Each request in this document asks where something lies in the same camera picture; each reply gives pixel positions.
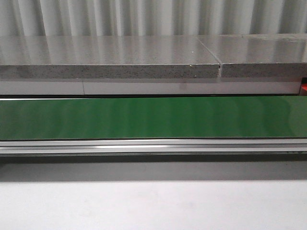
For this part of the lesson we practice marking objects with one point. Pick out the white pleated curtain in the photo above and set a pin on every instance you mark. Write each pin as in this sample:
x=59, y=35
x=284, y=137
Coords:
x=152, y=17

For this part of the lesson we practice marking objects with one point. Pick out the grey stone slab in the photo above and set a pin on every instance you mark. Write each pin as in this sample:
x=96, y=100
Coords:
x=105, y=57
x=259, y=55

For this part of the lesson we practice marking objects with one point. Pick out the red plastic tray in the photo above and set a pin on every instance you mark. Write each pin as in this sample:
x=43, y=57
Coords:
x=303, y=90

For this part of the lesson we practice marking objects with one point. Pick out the left grey stone slab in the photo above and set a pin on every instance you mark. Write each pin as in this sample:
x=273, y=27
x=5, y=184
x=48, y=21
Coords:
x=105, y=57

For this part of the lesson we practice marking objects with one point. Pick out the right grey stone slab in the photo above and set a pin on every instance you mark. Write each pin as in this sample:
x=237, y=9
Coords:
x=259, y=55

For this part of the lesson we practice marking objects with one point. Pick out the green conveyor belt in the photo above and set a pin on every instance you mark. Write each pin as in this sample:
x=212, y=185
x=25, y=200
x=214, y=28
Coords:
x=158, y=117

